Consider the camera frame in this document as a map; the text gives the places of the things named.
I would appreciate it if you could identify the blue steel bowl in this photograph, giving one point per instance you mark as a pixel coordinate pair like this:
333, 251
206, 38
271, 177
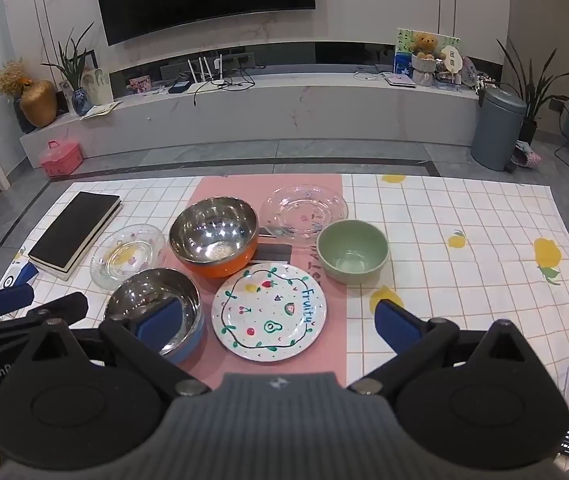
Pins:
132, 295

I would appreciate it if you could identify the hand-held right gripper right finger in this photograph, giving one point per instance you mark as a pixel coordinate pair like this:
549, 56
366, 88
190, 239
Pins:
394, 322

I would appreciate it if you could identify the black book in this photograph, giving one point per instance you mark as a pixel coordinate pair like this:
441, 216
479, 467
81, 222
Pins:
72, 230

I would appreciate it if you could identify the gold vase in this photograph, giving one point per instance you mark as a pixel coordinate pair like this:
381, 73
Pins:
38, 105

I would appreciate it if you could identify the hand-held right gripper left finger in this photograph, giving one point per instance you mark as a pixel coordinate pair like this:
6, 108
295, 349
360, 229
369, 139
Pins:
158, 322

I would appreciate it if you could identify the dried flower bunch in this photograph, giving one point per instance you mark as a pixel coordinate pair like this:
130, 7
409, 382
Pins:
10, 77

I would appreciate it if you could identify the tall potted plant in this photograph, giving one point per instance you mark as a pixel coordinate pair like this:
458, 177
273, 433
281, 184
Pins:
534, 90

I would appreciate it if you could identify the small clear glass plate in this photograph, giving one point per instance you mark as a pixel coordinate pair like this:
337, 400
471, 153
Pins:
129, 255

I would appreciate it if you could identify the pink placemat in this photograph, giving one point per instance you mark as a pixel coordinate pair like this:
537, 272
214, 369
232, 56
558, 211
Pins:
224, 190

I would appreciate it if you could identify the white round fan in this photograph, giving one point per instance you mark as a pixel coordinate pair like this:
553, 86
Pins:
452, 60

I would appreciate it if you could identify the blue patterned vase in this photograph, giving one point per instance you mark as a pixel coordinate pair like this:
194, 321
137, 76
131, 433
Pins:
82, 101

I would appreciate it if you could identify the teddy bear bouquet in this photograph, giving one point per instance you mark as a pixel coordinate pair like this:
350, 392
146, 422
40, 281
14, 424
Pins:
425, 45

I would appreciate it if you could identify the white router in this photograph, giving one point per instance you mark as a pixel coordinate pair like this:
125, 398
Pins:
199, 88

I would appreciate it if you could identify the blue and white box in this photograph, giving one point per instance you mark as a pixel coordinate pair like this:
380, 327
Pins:
24, 275

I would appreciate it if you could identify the white picture frame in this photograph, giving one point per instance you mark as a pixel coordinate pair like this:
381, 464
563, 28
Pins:
98, 85

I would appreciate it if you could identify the green painting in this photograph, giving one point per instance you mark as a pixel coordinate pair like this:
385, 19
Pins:
404, 40

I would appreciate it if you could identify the pink card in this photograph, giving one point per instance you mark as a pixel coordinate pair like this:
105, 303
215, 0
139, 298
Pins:
140, 84

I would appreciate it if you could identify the chequered lemon-print tablecloth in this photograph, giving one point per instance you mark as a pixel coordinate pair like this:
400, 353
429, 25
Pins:
464, 240

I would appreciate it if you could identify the green leafy plant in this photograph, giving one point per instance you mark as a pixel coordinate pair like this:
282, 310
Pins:
72, 62

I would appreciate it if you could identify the green ceramic bowl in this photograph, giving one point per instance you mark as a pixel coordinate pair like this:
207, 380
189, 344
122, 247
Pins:
352, 255

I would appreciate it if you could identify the white fruit-print plate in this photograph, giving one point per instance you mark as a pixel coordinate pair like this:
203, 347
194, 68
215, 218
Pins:
264, 320

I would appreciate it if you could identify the grey trash bin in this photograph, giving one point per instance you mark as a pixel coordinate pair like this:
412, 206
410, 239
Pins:
496, 130

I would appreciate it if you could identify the black set-top box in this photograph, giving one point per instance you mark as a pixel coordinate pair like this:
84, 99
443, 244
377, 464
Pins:
179, 87

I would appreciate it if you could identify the pink tablet case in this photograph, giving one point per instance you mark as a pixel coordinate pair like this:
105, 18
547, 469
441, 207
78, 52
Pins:
399, 80

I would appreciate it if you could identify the orange steel bowl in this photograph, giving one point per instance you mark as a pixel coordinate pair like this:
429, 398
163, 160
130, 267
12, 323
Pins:
214, 232

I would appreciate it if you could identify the large clear glass plate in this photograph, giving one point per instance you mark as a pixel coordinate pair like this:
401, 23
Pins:
304, 215

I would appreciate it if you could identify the pink storage box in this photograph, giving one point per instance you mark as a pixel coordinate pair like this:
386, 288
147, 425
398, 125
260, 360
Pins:
62, 160

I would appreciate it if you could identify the patterned cloth bag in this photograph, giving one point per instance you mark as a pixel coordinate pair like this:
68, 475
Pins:
526, 155

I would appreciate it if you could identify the open booklet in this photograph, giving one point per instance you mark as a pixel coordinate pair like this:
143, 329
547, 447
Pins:
100, 109

